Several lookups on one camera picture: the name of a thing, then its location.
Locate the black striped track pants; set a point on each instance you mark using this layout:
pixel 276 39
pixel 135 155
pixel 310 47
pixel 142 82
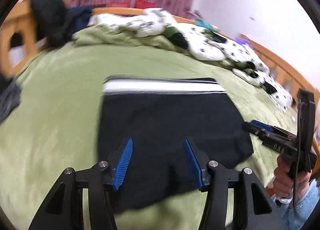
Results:
pixel 158 114

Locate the grey denim jeans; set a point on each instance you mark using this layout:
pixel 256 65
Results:
pixel 10 96

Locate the white floral quilt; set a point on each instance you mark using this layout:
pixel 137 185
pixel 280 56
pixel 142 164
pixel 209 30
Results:
pixel 203 45

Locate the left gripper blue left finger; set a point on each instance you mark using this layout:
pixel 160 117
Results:
pixel 118 163

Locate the red chair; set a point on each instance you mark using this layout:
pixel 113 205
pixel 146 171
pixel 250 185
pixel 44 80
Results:
pixel 120 5
pixel 141 4

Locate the navy blue garment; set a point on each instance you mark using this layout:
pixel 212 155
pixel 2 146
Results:
pixel 77 18

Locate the light blue sleeve forearm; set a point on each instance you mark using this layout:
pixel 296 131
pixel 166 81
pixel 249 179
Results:
pixel 304 208

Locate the green plush bed blanket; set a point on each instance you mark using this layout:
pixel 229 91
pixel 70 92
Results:
pixel 29 170

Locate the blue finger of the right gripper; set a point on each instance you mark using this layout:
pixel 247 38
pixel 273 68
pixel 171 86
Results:
pixel 270 128
pixel 260 133

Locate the person's right hand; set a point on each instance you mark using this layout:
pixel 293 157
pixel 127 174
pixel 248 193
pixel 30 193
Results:
pixel 283 184

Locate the left red chair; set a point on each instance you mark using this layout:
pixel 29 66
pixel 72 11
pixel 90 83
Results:
pixel 120 5

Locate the black jacket on headboard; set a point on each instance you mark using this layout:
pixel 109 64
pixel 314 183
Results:
pixel 51 18

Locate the purple fluffy item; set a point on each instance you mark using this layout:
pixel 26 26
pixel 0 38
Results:
pixel 243 41

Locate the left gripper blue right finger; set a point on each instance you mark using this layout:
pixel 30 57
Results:
pixel 197 161

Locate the teal patterned pillow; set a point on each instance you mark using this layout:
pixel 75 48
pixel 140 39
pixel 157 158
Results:
pixel 200 22

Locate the wooden bed frame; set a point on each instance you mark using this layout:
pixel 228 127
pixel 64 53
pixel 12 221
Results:
pixel 17 37

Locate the right red chair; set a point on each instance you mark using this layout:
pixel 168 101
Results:
pixel 141 4

